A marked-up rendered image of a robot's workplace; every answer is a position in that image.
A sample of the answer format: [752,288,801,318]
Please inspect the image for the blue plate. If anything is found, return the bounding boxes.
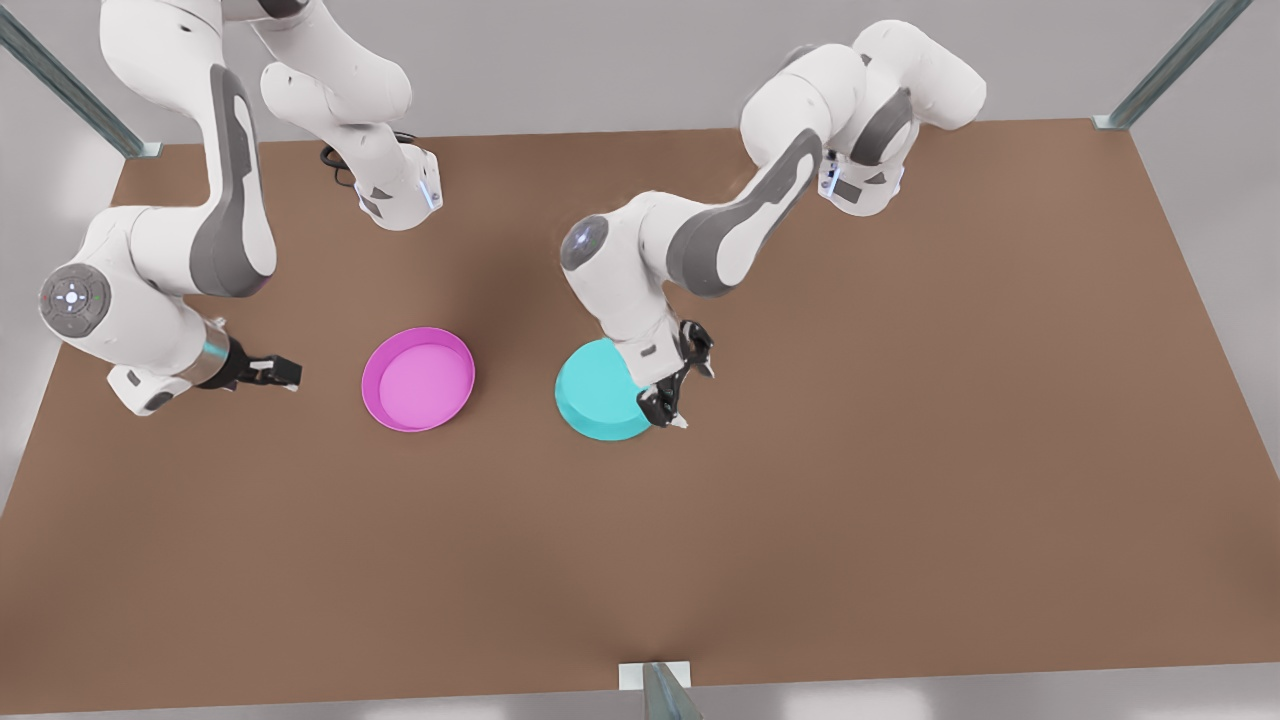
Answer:
[554,338,656,443]

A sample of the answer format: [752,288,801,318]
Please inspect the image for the silver frame post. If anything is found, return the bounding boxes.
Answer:
[1093,0,1255,131]
[0,8,163,160]
[618,661,703,720]

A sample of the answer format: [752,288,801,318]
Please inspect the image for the pink plate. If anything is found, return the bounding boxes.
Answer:
[361,326,477,433]

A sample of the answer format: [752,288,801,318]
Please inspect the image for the black cable loop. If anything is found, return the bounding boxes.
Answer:
[320,131,419,188]

